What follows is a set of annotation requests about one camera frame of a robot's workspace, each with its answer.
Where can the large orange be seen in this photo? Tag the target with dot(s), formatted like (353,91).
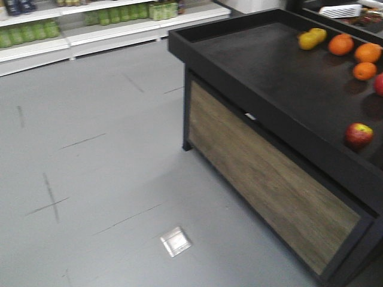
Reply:
(341,44)

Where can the red pink apple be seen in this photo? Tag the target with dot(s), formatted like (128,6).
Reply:
(378,84)

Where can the small orange back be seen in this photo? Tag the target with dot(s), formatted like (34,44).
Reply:
(368,52)

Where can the red apple near left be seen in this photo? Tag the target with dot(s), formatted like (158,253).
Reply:
(358,135)

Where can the small orange front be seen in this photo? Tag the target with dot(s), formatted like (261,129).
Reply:
(364,71)

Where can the white store shelving unit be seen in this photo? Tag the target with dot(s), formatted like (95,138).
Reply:
(76,39)

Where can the metal floor outlet plate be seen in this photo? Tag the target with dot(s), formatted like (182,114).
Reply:
(175,241)

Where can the small orange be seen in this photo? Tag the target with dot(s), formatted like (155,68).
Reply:
(368,52)
(364,71)

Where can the yellow orange citrus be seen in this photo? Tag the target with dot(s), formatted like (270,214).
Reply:
(310,39)

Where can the black wooden produce stand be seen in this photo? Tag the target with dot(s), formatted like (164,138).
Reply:
(271,119)

